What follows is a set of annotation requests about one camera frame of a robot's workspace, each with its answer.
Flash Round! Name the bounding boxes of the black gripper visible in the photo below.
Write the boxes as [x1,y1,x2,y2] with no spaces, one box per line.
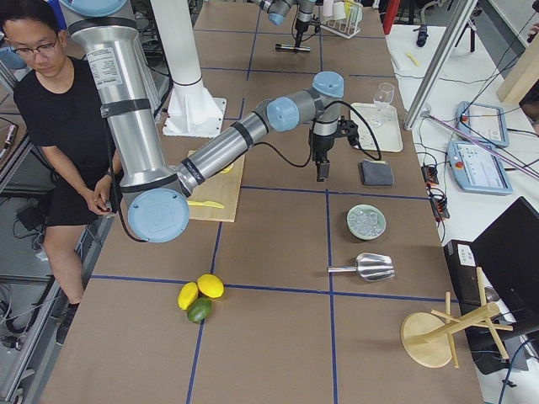
[294,16,309,49]
[311,134,334,182]

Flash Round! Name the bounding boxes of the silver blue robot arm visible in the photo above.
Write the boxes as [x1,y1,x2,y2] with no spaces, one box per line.
[250,0,320,53]
[61,1,344,242]

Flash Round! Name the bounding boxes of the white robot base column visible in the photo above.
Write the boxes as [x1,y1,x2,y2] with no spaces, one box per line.
[151,0,227,138]

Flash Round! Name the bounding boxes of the white cup rack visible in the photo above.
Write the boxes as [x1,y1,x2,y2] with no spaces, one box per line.
[320,0,363,39]

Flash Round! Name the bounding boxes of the whole yellow lemon upper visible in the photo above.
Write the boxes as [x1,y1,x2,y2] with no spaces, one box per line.
[196,274,225,299]

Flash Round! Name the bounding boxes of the whole yellow lemon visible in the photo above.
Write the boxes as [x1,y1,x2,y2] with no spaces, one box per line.
[196,274,225,299]
[177,282,199,311]

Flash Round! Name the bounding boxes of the whole yellow lemon left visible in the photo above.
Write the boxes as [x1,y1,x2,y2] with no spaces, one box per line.
[177,282,199,311]

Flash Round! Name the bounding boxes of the dark grey folded cloth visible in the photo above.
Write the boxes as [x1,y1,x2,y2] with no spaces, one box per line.
[358,160,394,186]

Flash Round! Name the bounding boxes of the cream plastic tray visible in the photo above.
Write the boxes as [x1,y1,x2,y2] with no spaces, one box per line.
[350,103,403,152]

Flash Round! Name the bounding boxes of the clear wine glass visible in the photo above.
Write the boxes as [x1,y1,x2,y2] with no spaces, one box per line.
[370,82,395,129]

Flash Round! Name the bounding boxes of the green bowl with ice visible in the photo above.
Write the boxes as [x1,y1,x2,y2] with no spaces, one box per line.
[346,205,387,241]

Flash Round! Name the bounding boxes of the bamboo cutting board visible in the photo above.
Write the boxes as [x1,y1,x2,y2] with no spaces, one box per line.
[188,156,245,222]

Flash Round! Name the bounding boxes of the metal ice scoop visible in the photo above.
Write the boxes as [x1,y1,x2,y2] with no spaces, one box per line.
[327,252,396,282]

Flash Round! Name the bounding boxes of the yellow plastic knife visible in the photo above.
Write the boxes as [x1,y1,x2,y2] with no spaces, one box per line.
[188,200,225,209]

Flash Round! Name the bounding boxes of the near teach pendant tablet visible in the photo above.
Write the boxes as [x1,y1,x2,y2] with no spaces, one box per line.
[447,141,513,195]

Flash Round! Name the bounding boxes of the teach pendant tablet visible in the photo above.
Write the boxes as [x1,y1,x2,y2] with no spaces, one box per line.
[447,141,513,195]
[456,101,509,147]

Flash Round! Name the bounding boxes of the far teach pendant tablet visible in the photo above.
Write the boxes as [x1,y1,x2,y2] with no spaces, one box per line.
[456,101,509,147]

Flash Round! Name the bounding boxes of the black computer monitor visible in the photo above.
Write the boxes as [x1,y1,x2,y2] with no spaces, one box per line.
[472,197,538,338]

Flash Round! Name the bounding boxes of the wooden mug tree stand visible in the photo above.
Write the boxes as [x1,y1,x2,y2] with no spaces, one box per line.
[400,267,513,369]

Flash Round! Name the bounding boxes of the seated person black shirt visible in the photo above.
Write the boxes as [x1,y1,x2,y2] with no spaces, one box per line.
[1,1,122,344]

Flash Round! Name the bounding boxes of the aluminium frame post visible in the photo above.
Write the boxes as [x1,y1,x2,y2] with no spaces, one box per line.
[403,0,478,130]

